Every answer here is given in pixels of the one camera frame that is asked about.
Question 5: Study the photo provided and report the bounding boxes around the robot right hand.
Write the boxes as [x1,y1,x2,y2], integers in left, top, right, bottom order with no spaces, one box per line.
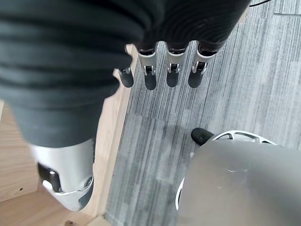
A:
[0,0,250,212]

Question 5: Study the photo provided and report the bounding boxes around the light wooden office cabinet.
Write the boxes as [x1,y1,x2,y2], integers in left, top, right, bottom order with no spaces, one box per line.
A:
[0,21,247,226]

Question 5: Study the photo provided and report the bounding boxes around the dark robot foot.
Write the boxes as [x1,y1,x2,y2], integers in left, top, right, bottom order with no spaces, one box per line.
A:
[191,128,214,146]

